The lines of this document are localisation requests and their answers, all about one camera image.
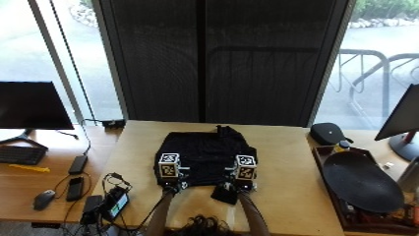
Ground person's right hand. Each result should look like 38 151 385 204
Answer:
221 164 260 194

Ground person's left hand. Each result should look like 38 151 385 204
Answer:
157 162 193 195

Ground black garment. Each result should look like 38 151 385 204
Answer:
152 124 260 207

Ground white marker cube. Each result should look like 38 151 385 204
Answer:
234 154 258 181
157 152 183 179

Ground device with lit screen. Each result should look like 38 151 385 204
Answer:
101 186 131 223

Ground black power strip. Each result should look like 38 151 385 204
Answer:
100 119 127 130

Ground small black box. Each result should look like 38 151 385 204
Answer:
80 195 105 226

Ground black power adapter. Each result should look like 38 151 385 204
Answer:
67 154 89 176

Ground dark wooden tray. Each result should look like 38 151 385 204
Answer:
312 145 419 236

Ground black phone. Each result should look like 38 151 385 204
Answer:
65 176 85 203

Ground black oval case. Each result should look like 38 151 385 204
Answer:
309 122 354 147

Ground small bottle with black cap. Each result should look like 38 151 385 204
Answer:
334 140 353 154

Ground black oval plate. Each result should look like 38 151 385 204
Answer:
322 150 406 214

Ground black computer mouse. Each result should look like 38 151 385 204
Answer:
34 189 57 211

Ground dark mesh window screen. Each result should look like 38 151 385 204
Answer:
92 0 353 128

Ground yellow flat tool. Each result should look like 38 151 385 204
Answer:
8 163 52 174

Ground black keyboard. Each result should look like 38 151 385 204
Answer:
0 145 48 166

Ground black computer monitor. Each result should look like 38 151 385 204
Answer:
0 81 76 150

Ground silver cylinder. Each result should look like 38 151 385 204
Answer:
395 156 419 194

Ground monitor with round grey stand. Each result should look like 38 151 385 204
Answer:
374 83 419 162

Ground grey metal bike rack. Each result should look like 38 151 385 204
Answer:
328 48 391 120
347 52 419 127

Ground black tangled cables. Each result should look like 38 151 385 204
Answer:
52 171 152 234

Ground black adapter cable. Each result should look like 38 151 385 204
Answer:
79 118 105 157

